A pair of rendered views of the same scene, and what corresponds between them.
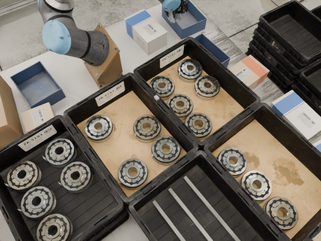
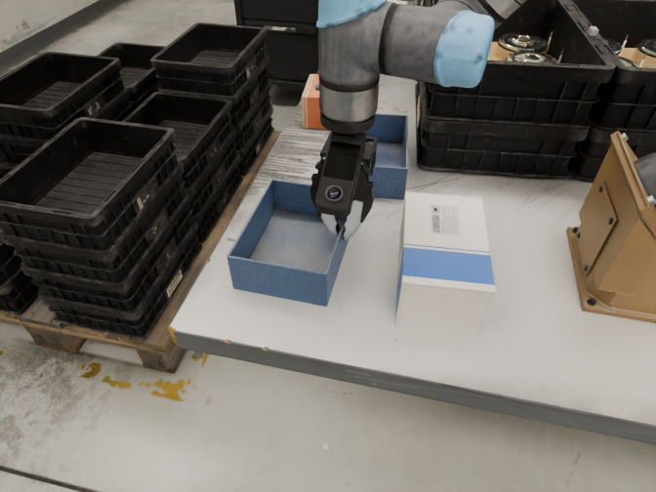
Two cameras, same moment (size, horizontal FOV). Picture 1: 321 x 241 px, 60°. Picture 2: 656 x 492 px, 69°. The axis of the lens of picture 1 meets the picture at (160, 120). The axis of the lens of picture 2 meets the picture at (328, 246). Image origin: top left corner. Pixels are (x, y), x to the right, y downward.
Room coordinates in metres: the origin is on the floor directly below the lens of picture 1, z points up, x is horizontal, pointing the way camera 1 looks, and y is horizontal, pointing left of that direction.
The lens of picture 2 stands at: (1.53, 0.32, 1.25)
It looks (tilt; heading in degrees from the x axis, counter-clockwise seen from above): 43 degrees down; 226
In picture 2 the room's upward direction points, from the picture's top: straight up
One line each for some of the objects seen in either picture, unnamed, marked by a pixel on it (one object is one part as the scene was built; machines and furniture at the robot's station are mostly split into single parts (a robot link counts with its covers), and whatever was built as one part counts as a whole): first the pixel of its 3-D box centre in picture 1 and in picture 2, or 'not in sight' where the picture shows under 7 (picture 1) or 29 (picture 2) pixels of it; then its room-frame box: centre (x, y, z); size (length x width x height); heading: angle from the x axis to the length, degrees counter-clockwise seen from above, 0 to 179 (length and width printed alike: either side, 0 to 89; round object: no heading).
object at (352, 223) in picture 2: (172, 18); (355, 211); (1.10, -0.05, 0.79); 0.06 x 0.03 x 0.09; 31
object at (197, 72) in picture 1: (189, 68); not in sight; (0.73, -0.12, 0.86); 0.10 x 0.10 x 0.01
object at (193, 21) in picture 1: (183, 17); (297, 237); (1.17, -0.12, 0.74); 0.20 x 0.15 x 0.07; 31
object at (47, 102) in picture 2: not in sight; (72, 139); (1.13, -1.37, 0.37); 0.40 x 0.30 x 0.45; 33
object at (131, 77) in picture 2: not in sight; (135, 102); (0.80, -1.59, 0.31); 0.40 x 0.30 x 0.34; 33
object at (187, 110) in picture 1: (179, 104); (532, 61); (0.55, -0.07, 0.86); 0.10 x 0.10 x 0.01
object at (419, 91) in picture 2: not in sight; (486, 104); (0.60, -0.13, 0.76); 0.40 x 0.30 x 0.12; 38
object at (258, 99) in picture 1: (195, 86); (505, 29); (0.60, -0.13, 0.92); 0.40 x 0.30 x 0.02; 38
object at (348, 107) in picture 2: not in sight; (346, 96); (1.11, -0.07, 0.97); 0.08 x 0.08 x 0.05
